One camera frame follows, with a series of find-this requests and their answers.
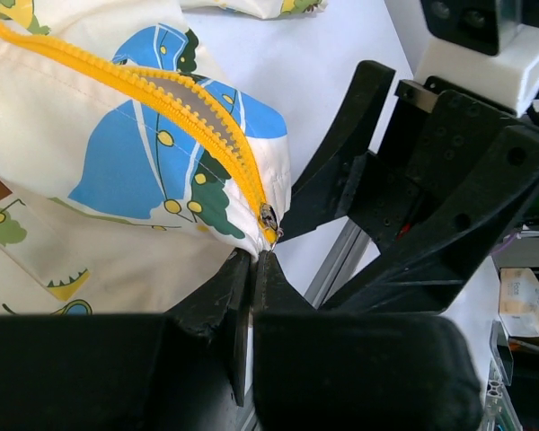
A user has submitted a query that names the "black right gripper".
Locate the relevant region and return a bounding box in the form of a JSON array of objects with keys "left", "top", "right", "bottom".
[{"left": 279, "top": 60, "right": 539, "bottom": 313}]

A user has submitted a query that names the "cream yellow dinosaur print jacket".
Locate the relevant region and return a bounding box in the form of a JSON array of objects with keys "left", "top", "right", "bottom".
[{"left": 0, "top": 0, "right": 329, "bottom": 318}]

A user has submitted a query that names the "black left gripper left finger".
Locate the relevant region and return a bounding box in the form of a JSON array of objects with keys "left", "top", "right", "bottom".
[{"left": 0, "top": 251, "right": 251, "bottom": 430}]

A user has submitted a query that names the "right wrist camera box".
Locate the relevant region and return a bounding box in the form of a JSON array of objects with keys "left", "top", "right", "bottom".
[{"left": 414, "top": 1, "right": 539, "bottom": 116}]

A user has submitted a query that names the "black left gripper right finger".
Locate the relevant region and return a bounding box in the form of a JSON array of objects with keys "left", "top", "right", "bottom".
[{"left": 252, "top": 251, "right": 483, "bottom": 430}]

